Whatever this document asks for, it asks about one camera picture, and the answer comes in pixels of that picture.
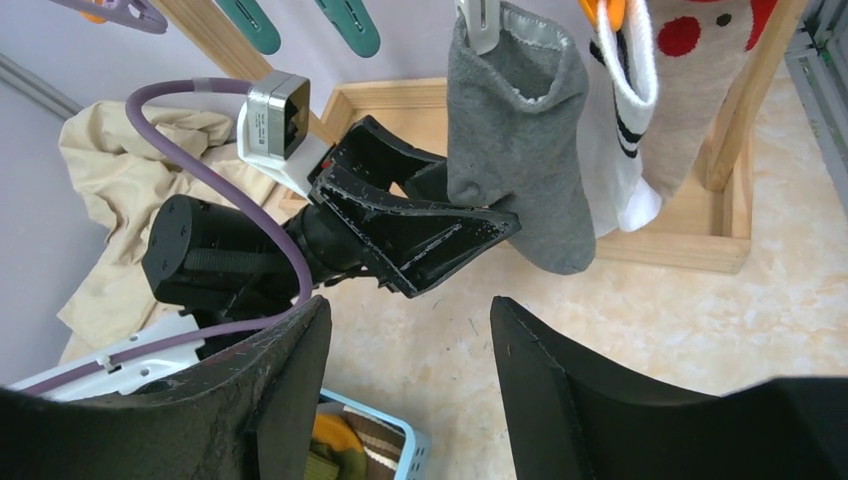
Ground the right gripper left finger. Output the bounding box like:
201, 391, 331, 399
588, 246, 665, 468
1, 296, 332, 479

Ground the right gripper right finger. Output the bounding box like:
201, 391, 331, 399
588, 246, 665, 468
490, 296, 847, 479

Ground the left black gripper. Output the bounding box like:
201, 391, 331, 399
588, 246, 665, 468
307, 115, 520, 298

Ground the grey sock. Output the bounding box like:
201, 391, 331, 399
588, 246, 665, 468
446, 2, 596, 275

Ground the white sock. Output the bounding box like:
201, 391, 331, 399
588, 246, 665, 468
578, 1, 662, 238

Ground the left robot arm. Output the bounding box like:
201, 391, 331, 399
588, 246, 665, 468
16, 116, 520, 401

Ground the pile of socks in basket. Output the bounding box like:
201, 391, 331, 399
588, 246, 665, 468
304, 402, 406, 479

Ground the white oval clip hanger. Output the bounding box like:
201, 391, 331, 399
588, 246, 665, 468
54, 0, 626, 58

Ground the wooden hanger stand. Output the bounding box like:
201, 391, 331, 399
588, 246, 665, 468
148, 0, 813, 276

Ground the blue plastic basket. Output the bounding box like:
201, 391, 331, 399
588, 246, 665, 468
307, 388, 431, 479

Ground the beige crumpled cloth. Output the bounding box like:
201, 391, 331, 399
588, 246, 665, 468
58, 101, 276, 362

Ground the beige red dotted sock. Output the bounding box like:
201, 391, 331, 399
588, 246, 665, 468
641, 0, 776, 205

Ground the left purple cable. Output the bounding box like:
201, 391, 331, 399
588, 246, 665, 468
19, 77, 315, 397

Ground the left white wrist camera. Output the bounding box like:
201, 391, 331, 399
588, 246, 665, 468
237, 70, 331, 198

